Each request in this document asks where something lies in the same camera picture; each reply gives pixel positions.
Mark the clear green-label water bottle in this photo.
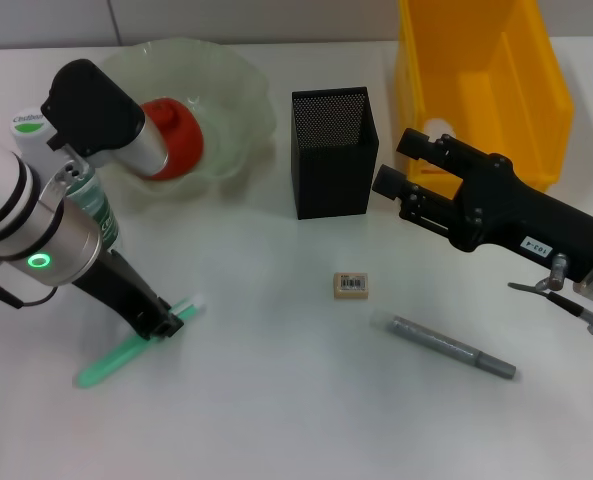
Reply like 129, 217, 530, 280
9, 103, 122, 251

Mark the left arm wrist cable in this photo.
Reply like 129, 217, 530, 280
0, 259, 60, 309

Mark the green glass fruit plate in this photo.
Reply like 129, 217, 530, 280
98, 35, 277, 201

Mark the white paper ball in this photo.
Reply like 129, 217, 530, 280
423, 117, 457, 139

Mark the green pen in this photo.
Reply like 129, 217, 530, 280
73, 293, 207, 390

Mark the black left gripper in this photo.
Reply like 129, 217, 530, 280
70, 248, 185, 342

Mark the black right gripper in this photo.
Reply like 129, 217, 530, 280
371, 128, 593, 285

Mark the right arm wrist cable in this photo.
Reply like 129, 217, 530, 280
507, 253, 593, 339

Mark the beige eraser with barcode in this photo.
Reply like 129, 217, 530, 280
333, 271, 370, 301

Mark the yellow plastic bin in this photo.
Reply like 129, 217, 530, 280
393, 0, 576, 194

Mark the arm wrist cable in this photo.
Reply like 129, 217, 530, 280
0, 259, 60, 309
507, 253, 593, 339

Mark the grey marker pen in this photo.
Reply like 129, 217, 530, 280
370, 308, 517, 381

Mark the black mesh pen holder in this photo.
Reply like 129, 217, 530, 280
290, 86, 380, 220

